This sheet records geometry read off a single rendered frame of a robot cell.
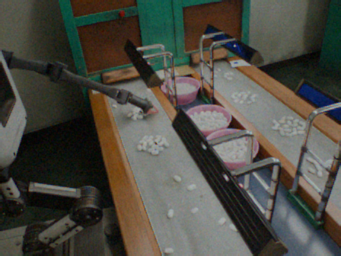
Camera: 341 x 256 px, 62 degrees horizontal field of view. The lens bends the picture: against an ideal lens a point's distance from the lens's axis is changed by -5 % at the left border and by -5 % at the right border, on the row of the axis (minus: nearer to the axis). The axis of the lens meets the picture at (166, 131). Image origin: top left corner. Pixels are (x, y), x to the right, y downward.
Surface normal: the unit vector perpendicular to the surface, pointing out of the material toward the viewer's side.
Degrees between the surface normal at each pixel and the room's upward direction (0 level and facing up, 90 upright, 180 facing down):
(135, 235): 0
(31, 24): 90
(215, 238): 0
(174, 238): 0
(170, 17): 90
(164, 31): 90
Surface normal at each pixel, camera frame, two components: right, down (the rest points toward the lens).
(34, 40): 0.39, 0.50
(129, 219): -0.10, -0.81
